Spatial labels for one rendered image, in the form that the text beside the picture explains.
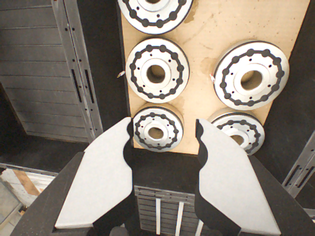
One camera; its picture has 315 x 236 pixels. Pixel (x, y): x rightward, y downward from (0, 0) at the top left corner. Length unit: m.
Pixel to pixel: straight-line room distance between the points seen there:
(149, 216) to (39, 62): 0.54
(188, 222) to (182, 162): 0.30
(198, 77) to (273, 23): 0.13
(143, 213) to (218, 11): 0.58
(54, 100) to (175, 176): 0.31
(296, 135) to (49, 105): 0.47
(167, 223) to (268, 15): 0.60
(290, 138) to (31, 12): 0.46
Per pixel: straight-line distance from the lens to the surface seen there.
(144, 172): 0.33
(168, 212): 0.58
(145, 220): 0.65
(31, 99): 0.47
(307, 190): 0.41
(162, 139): 0.30
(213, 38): 0.28
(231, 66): 0.26
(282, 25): 0.31
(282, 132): 0.31
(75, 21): 0.21
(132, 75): 0.27
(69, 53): 0.22
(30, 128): 0.53
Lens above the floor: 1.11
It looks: 59 degrees down
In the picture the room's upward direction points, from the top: 161 degrees counter-clockwise
